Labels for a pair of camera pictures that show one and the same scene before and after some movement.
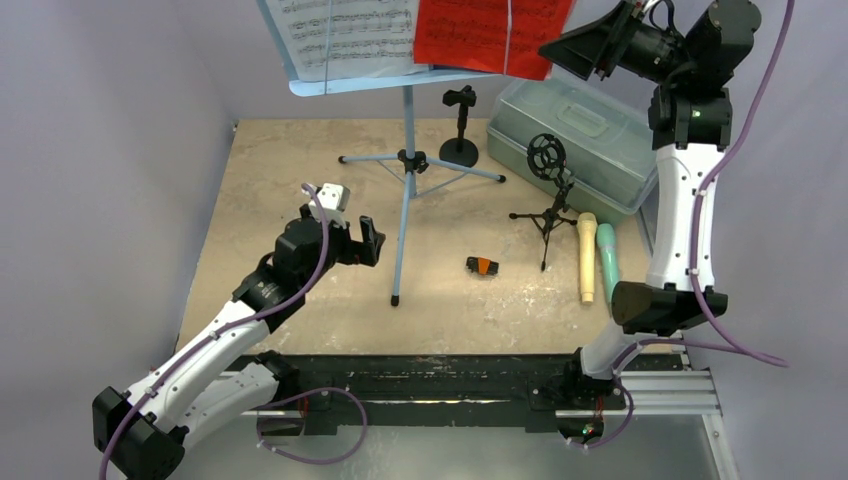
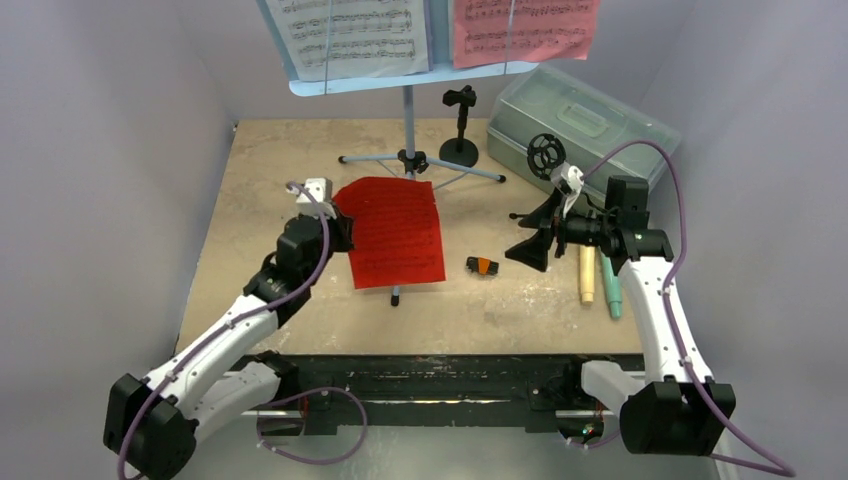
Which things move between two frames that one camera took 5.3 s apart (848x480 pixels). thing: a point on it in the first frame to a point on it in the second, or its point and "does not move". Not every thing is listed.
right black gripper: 610,47 to 557,223
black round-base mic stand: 460,149 does not move
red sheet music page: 501,36 to 396,233
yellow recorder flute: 587,222 does not move
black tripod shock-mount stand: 546,156 does not move
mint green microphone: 606,237 does not move
